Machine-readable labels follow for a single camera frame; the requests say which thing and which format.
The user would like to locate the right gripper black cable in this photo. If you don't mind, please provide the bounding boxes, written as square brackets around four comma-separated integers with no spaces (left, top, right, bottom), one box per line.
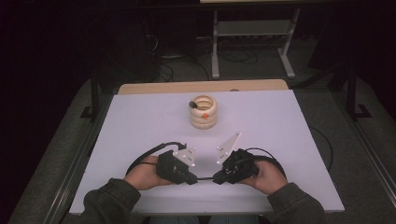
[244,147,288,179]

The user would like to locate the thin black cable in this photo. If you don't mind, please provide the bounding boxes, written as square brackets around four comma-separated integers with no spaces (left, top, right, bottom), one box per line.
[309,125,334,172]

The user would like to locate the cream ringed holder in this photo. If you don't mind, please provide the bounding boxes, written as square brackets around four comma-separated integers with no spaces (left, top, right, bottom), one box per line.
[189,94,218,131]

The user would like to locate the aluminium frame rail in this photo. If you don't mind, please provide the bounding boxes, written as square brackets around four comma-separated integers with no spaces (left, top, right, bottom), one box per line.
[43,92,116,224]
[330,91,396,202]

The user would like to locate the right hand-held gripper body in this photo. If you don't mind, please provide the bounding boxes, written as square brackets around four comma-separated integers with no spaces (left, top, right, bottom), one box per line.
[217,133,260,184]

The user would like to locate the person's left hand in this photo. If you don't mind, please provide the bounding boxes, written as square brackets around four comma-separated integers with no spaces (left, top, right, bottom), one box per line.
[123,163,174,191]

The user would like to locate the black floor cables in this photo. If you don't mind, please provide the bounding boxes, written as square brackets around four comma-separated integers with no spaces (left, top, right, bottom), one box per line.
[154,55,211,83]
[217,48,260,65]

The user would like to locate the grey metal desk frame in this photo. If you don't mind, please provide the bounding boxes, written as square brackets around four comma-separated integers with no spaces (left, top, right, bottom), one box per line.
[210,7,302,80]

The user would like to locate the black stand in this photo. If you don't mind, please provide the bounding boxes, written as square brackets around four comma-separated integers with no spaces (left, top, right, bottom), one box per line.
[79,76,101,122]
[346,63,373,121]

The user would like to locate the wooden table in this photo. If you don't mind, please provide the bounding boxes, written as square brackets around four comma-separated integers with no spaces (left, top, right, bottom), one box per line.
[118,78,290,95]

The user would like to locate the white board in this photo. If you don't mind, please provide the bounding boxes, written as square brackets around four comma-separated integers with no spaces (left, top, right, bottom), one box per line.
[68,89,346,217]

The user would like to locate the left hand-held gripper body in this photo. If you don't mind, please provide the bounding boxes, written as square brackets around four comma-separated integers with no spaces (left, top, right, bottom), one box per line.
[156,147,196,185]

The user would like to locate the person's right hand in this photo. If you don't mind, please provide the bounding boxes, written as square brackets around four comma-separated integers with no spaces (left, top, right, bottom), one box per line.
[241,160,290,196]

